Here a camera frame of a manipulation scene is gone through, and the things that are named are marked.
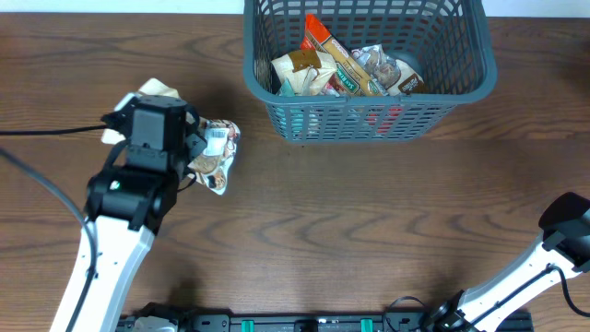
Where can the black rail base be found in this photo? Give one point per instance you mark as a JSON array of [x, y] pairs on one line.
[[159, 317]]

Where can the red orange pasta packet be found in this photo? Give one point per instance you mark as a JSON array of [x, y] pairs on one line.
[[351, 78]]

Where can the beige snack bag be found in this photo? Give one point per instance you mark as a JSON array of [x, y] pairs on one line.
[[392, 75], [212, 143], [306, 71]]

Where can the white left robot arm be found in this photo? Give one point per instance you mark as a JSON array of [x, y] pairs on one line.
[[126, 203]]

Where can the teal packet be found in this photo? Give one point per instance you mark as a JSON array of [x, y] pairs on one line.
[[288, 92]]

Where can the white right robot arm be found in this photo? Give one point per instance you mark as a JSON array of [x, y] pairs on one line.
[[560, 252]]

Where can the dark grey plastic basket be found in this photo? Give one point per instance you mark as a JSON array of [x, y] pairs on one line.
[[447, 42]]

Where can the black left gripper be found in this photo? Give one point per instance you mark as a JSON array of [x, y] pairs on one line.
[[194, 138]]

